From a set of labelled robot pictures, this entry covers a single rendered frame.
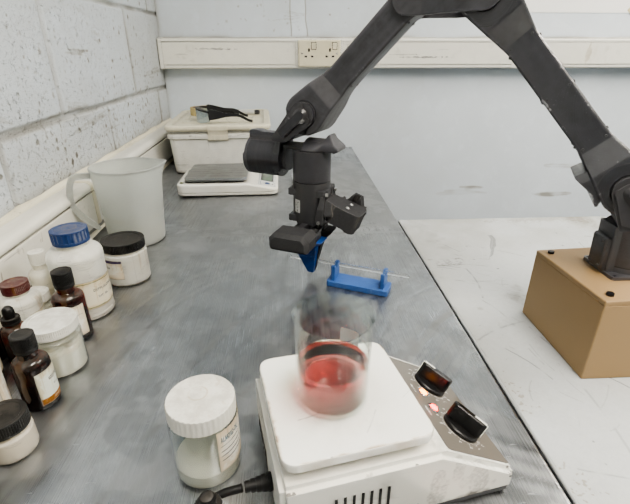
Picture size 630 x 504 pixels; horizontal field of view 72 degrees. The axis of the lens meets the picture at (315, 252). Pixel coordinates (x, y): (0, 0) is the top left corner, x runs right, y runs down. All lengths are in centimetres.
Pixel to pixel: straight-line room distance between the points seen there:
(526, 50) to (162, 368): 55
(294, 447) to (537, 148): 178
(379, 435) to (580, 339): 32
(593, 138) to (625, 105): 157
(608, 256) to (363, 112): 127
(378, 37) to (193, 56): 116
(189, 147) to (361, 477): 115
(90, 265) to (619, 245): 66
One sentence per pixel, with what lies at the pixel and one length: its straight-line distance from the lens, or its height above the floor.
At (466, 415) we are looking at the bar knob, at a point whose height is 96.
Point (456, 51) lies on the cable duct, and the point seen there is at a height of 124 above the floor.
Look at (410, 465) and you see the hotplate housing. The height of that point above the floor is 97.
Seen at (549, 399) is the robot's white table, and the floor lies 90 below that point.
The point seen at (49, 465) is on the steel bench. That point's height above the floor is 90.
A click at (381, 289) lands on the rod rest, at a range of 69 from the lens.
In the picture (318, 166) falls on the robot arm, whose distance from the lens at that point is 64.
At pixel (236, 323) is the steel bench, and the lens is 63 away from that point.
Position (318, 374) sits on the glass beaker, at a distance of 33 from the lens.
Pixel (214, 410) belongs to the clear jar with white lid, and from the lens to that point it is 39.
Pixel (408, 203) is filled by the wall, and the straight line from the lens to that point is 187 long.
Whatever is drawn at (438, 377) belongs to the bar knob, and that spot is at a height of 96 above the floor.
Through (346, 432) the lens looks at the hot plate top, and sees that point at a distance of 36.
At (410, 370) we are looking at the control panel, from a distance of 47.
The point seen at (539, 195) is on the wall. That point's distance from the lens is 207.
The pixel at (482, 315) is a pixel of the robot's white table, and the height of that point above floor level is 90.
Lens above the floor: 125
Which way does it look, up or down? 25 degrees down
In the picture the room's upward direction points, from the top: straight up
